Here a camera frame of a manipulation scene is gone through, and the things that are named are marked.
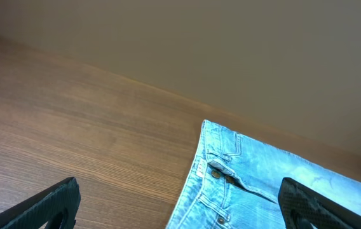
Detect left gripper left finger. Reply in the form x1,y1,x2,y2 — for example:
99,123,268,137
0,177,81,229

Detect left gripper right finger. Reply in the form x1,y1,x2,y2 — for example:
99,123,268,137
278,177,361,229

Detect light blue denim shorts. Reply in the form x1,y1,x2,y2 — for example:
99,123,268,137
167,120,361,229

